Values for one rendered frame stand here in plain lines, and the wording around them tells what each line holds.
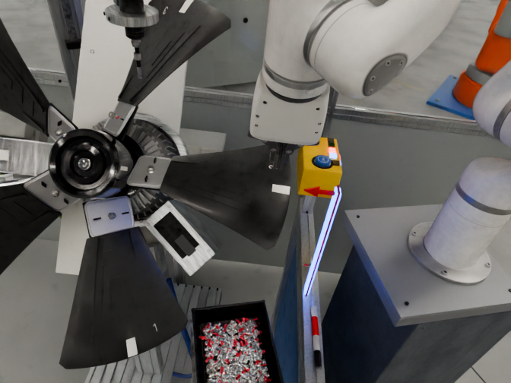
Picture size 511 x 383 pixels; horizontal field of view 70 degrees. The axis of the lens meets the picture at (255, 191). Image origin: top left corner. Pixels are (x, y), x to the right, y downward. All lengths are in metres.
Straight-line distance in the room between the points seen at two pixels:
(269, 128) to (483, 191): 0.48
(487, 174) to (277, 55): 0.53
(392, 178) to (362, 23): 1.31
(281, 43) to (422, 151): 1.23
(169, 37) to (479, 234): 0.73
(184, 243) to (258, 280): 1.24
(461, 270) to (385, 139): 0.68
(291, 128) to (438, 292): 0.55
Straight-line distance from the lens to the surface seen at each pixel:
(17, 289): 2.16
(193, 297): 1.83
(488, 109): 0.81
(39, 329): 1.99
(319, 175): 0.94
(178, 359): 1.69
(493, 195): 0.84
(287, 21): 0.39
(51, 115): 0.77
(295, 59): 0.40
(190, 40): 0.70
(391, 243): 0.96
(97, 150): 0.67
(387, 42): 0.34
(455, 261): 0.95
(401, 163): 1.59
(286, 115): 0.48
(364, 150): 1.52
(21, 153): 0.93
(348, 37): 0.35
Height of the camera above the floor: 1.61
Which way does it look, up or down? 41 degrees down
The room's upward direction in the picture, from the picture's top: 7 degrees clockwise
